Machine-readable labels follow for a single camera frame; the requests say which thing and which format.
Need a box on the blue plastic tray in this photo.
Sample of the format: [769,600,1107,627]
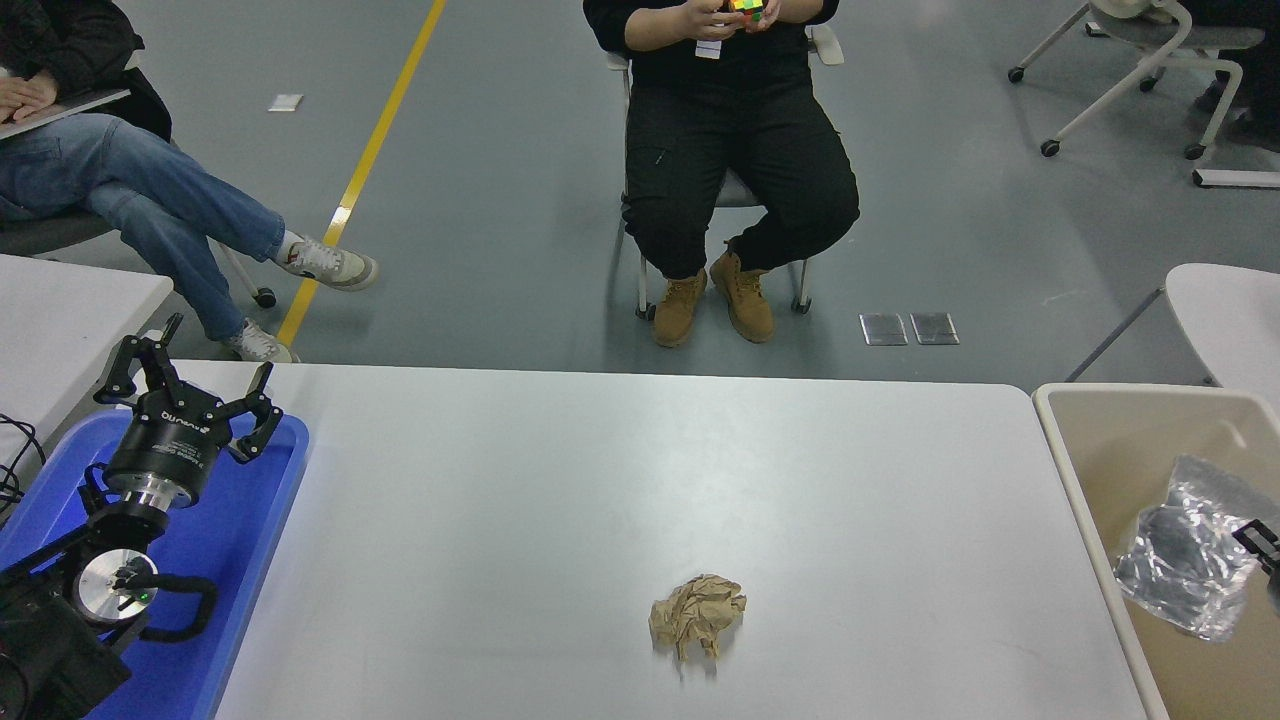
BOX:
[0,408,311,720]

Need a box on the white side table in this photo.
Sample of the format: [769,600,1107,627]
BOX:
[0,255,174,471]

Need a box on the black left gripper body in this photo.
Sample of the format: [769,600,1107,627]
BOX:
[105,386,235,493]

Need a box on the silver foil tray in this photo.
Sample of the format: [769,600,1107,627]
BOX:
[1112,455,1280,643]

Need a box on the white floor bar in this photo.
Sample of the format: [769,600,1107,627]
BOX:
[1192,168,1280,189]

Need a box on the person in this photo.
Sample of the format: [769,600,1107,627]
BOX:
[0,0,380,364]
[582,0,861,348]
[1195,0,1280,153]

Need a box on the crumpled tan paper ball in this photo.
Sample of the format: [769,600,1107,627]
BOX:
[649,574,748,663]

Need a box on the white rounded table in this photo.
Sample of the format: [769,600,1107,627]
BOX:
[1065,263,1280,411]

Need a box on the silver laptop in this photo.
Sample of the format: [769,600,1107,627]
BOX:
[0,88,132,141]

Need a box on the large pale plastic bin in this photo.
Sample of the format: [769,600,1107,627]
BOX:
[1033,383,1280,720]

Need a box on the thin black cable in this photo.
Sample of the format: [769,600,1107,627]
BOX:
[0,415,47,511]

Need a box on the person's right hand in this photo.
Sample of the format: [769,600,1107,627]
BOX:
[680,0,746,41]

